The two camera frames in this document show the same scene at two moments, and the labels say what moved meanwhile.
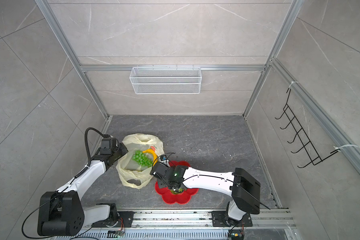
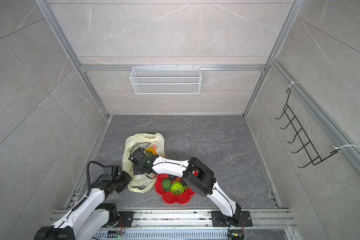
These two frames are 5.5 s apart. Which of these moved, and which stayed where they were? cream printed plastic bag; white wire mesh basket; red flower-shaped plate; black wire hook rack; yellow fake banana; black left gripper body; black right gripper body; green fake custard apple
Moved: black left gripper body; black right gripper body; cream printed plastic bag
Stayed: white wire mesh basket; green fake custard apple; yellow fake banana; black wire hook rack; red flower-shaped plate
